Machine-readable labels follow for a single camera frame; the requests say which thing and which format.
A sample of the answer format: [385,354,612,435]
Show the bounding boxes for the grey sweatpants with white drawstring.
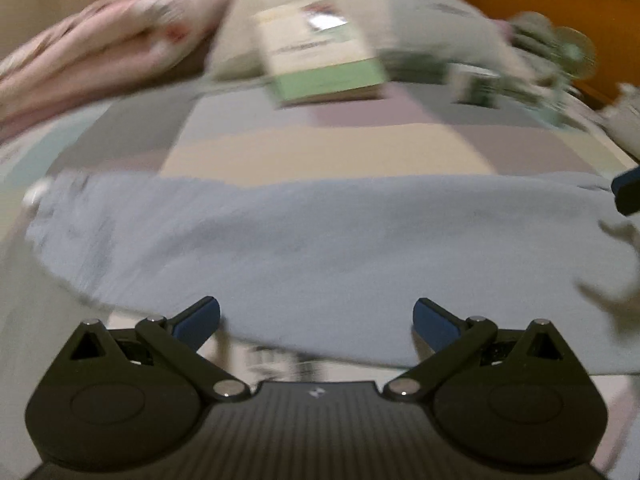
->
[26,172,639,374]

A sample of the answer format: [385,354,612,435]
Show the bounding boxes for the grey cartoon face cushion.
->
[599,82,640,160]

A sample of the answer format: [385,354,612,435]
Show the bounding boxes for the green handheld desk fan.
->
[506,11,597,128]

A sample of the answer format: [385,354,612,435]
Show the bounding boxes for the small green white box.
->
[446,63,502,108]

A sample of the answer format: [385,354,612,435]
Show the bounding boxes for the wooden headboard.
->
[465,0,639,105]

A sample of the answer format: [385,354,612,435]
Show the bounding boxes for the patchwork pastel bed sheet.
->
[1,81,634,479]

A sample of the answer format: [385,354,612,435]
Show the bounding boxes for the patchwork pillow with logo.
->
[207,0,534,91]

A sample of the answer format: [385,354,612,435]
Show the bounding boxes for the pink floral folded quilt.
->
[1,0,230,141]

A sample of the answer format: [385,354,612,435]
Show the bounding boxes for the green and white book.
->
[254,0,387,106]

